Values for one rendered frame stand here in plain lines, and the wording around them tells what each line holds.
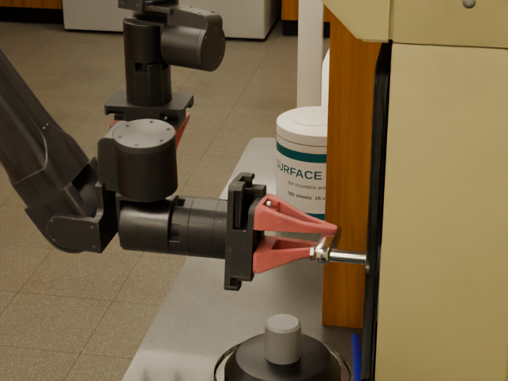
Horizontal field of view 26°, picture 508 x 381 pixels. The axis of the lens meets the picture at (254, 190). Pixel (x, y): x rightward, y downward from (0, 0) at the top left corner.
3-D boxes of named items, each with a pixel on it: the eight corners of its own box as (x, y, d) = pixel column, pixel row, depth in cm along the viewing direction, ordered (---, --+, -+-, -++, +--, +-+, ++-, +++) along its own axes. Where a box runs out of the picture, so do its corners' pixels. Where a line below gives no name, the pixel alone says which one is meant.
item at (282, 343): (357, 379, 89) (360, 308, 87) (311, 441, 82) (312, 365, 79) (257, 352, 93) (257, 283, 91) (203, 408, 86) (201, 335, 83)
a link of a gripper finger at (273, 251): (336, 206, 99) (233, 197, 100) (330, 282, 100) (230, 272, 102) (343, 190, 105) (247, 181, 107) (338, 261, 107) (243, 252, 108)
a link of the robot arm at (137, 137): (85, 199, 113) (48, 244, 106) (75, 99, 107) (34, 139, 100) (195, 217, 110) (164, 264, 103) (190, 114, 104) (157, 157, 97)
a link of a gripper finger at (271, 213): (335, 215, 99) (233, 206, 101) (330, 290, 101) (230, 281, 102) (342, 198, 106) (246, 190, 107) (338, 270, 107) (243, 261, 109)
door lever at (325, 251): (377, 248, 105) (379, 221, 105) (368, 276, 96) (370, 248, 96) (321, 243, 106) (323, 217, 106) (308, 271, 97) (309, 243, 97)
